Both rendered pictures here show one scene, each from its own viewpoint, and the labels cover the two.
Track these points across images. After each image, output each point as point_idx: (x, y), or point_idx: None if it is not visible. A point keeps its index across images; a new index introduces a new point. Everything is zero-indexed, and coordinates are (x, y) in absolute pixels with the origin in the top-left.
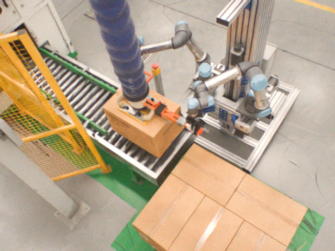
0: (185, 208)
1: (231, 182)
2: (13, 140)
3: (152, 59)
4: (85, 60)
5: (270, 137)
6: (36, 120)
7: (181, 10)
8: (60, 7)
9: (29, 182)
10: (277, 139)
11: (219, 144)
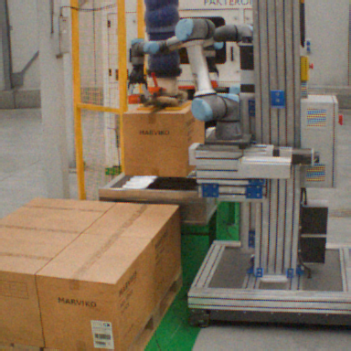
0: (68, 215)
1: (127, 232)
2: (54, 42)
3: (339, 220)
4: None
5: (277, 296)
6: None
7: None
8: (346, 165)
9: (43, 110)
10: (301, 338)
11: (223, 266)
